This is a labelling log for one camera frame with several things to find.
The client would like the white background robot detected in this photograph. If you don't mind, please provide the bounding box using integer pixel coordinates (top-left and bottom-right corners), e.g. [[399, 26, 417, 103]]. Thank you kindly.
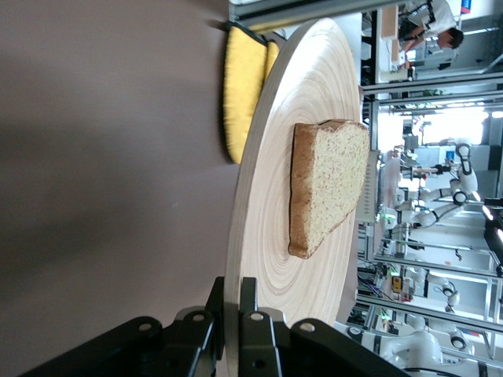
[[392, 142, 481, 231]]

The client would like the aluminium frame rack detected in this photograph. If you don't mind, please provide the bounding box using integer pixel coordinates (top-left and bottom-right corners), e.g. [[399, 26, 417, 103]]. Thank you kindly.
[[358, 231, 503, 354]]

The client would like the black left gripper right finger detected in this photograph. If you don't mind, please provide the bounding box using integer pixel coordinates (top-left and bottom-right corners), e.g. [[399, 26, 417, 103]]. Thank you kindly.
[[239, 276, 409, 377]]

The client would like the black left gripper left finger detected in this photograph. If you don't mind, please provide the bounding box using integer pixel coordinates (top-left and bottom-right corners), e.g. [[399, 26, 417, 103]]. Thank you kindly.
[[23, 276, 227, 377]]

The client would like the brown table cover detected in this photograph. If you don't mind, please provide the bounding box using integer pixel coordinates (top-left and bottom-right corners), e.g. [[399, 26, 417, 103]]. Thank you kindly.
[[0, 0, 247, 377]]

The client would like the person in white shirt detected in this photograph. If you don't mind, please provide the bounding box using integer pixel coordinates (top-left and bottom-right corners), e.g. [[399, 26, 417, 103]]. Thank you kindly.
[[398, 0, 465, 50]]

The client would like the round light wooden plate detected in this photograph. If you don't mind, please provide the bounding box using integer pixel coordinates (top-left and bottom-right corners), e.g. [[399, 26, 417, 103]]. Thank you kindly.
[[224, 17, 365, 377]]

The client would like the yellow quilted oven mitt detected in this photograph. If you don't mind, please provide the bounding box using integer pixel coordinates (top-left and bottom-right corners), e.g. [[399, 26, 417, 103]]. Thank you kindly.
[[221, 22, 269, 166], [265, 40, 281, 80]]

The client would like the brown bread toast slice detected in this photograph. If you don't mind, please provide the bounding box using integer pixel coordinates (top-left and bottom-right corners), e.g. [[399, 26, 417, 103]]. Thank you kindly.
[[288, 119, 372, 260]]

